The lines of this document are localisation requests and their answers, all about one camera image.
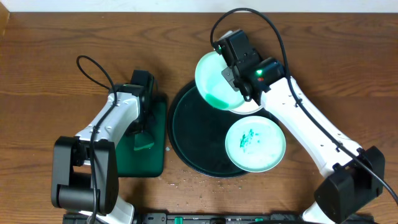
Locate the dark green sponge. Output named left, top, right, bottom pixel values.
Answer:
left=134, top=131, right=155, bottom=151

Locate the white plate back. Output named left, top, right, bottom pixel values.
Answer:
left=230, top=100, right=263, bottom=115

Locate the white plate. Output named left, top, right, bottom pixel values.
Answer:
left=230, top=100, right=263, bottom=115
left=195, top=51, right=244, bottom=110
left=225, top=116, right=286, bottom=172

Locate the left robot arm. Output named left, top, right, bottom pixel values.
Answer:
left=51, top=84, right=154, bottom=223

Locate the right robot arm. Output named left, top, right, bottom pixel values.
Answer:
left=224, top=52, right=387, bottom=223

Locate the green rectangular tray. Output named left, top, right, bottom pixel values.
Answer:
left=116, top=95, right=167, bottom=177

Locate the round black tray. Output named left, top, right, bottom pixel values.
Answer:
left=167, top=80, right=280, bottom=179

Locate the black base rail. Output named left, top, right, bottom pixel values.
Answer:
left=62, top=212, right=375, bottom=224

